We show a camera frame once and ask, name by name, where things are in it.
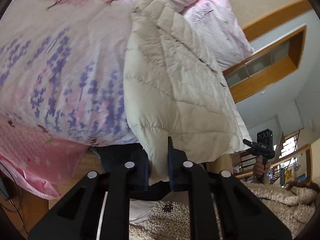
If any cream quilted down jacket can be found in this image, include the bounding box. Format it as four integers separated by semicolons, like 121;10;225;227
123;0;250;184

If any person's right hand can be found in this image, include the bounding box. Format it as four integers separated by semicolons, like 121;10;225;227
253;157;271;176

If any beige fleece sweater sleeve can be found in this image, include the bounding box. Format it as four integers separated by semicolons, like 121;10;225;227
128;175;319;239

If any wooden framed glass door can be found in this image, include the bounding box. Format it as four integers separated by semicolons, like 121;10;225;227
223;0;312;103

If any pink floral right pillow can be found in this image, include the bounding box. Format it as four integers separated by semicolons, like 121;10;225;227
183;0;254;70

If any pink floral bed sheet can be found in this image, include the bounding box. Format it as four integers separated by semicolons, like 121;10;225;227
1;0;137;200

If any black cable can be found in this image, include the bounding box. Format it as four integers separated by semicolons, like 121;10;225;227
0;160;28;235

